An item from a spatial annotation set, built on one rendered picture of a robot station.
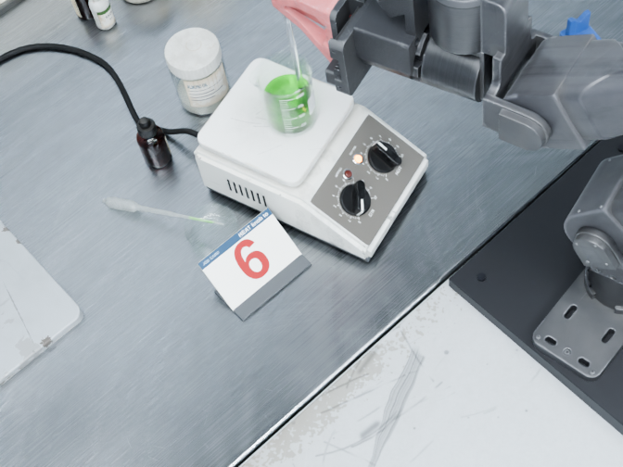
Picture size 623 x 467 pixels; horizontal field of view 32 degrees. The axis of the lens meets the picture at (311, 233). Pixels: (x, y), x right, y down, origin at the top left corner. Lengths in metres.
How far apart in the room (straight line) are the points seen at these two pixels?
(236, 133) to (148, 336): 0.22
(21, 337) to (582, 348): 0.53
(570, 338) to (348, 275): 0.22
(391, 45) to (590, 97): 0.16
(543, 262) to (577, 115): 0.27
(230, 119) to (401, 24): 0.27
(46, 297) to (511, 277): 0.46
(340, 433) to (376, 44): 0.36
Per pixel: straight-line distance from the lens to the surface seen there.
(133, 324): 1.09
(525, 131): 0.84
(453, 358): 1.04
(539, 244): 1.08
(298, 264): 1.09
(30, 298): 1.13
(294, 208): 1.06
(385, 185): 1.09
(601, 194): 0.93
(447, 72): 0.88
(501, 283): 1.06
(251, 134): 1.08
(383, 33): 0.87
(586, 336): 1.03
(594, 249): 0.94
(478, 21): 0.82
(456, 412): 1.02
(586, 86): 0.82
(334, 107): 1.08
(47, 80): 1.29
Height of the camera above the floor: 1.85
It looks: 59 degrees down
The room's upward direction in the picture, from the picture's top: 11 degrees counter-clockwise
